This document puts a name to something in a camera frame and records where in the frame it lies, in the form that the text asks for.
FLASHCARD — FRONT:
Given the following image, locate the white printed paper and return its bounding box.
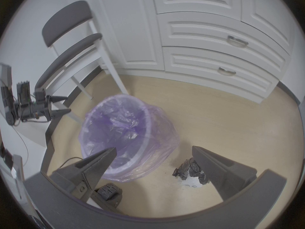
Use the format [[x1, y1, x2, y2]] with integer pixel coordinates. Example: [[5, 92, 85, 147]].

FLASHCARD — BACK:
[[177, 171, 207, 188]]

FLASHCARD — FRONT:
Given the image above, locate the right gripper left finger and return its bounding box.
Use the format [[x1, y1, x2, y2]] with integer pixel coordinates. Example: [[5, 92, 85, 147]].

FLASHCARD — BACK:
[[51, 147, 117, 203]]

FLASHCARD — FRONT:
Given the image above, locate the crumpled black plastic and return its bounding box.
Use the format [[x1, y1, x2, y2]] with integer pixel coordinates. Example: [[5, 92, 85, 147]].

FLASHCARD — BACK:
[[172, 157, 210, 185]]

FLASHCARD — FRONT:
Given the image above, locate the white chair with grey seat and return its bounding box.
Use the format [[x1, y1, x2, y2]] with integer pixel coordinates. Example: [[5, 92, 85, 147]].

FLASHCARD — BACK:
[[34, 0, 130, 102]]

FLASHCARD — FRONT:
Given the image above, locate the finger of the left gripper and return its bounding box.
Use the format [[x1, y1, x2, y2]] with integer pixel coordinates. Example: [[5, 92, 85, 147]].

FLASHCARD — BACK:
[[47, 95, 68, 104], [49, 108, 72, 121]]

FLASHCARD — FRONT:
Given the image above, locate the white trash bin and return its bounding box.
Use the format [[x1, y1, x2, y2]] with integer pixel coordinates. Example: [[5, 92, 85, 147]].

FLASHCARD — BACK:
[[81, 95, 153, 176]]

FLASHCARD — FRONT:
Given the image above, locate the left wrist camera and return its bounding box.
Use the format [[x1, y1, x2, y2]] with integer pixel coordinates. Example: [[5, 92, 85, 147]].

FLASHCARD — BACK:
[[16, 80, 31, 105]]

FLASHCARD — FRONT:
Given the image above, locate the white wardrobe with drawers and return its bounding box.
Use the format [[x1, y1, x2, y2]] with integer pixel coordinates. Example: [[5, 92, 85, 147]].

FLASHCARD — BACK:
[[61, 0, 296, 104]]

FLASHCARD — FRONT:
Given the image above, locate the black cable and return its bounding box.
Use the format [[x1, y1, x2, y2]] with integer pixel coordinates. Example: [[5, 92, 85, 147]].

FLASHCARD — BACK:
[[57, 157, 84, 169]]

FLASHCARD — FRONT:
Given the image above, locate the purple plastic bag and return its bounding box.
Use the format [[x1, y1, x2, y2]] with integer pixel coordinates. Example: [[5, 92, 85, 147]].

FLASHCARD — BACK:
[[80, 94, 180, 183]]

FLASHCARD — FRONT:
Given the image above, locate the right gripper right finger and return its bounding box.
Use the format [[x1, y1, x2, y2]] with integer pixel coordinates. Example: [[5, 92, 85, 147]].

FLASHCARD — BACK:
[[192, 146, 258, 201]]

